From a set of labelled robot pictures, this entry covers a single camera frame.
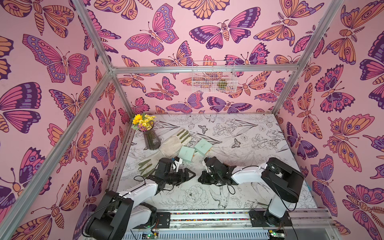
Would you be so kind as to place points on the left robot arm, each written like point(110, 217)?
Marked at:
point(119, 212)

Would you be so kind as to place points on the yellow flower bouquet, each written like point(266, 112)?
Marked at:
point(143, 122)

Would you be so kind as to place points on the beige garden glove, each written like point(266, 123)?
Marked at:
point(147, 166)
point(171, 146)

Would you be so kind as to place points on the beige garden glove far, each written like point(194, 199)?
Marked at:
point(171, 146)

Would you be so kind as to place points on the beige garden glove near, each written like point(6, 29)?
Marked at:
point(147, 166)

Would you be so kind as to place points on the white wire basket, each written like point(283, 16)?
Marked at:
point(214, 79)

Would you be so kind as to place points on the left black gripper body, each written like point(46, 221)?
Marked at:
point(174, 178)

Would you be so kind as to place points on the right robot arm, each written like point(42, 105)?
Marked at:
point(285, 181)

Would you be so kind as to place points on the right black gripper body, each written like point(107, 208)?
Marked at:
point(212, 174)

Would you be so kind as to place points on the glass vase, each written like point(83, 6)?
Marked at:
point(152, 140)

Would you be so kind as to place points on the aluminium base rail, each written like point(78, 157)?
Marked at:
point(207, 220)

